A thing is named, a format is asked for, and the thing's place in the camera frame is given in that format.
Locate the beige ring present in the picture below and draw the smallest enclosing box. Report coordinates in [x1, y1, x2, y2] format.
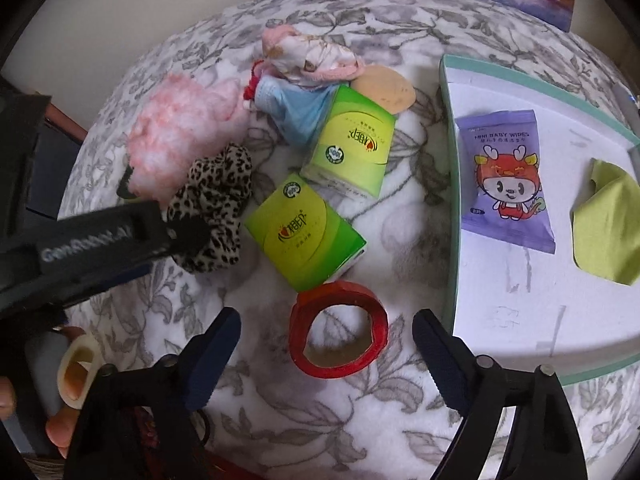
[57, 337, 103, 408]

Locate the pink fluffy cloth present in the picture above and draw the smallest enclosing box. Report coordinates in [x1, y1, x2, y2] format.
[125, 72, 248, 198]

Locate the person's left hand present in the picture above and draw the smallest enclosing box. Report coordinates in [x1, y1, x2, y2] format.
[0, 378, 87, 461]

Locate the red hair tie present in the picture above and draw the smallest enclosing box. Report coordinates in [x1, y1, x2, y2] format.
[243, 60, 266, 111]

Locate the beige powder puff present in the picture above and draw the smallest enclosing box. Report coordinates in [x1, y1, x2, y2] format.
[348, 65, 417, 112]

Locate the red tape roll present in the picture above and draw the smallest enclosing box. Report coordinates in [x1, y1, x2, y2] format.
[288, 282, 388, 376]

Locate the blue face mask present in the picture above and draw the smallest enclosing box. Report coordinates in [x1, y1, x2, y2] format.
[255, 74, 341, 148]

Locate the green tissue packet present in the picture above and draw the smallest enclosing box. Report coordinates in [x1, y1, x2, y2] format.
[243, 172, 368, 293]
[299, 84, 398, 201]

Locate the purple wipes packet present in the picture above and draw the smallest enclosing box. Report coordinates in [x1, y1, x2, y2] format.
[455, 109, 557, 255]

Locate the grey plastic object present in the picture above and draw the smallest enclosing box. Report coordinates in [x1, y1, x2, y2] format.
[612, 82, 640, 136]

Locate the grey floral blanket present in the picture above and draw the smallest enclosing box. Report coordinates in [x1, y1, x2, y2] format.
[45, 0, 640, 480]

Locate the pink floral cloth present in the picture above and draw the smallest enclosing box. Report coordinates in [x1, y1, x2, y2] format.
[261, 26, 367, 86]

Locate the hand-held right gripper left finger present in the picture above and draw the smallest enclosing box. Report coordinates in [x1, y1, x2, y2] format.
[67, 307, 242, 480]

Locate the leopard print scrunchie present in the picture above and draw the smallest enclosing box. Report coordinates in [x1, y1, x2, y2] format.
[165, 142, 256, 273]

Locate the white box with teal rim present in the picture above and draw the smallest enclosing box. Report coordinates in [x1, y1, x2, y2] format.
[438, 54, 640, 386]

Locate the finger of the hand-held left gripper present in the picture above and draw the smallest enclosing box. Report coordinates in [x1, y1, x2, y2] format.
[159, 214, 214, 262]

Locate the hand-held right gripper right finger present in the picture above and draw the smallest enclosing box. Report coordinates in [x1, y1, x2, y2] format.
[411, 309, 589, 480]

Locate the dark wooden cabinet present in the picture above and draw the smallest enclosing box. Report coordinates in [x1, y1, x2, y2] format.
[30, 102, 88, 218]

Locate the light green cloth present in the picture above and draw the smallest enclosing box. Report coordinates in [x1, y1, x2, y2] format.
[571, 157, 640, 287]

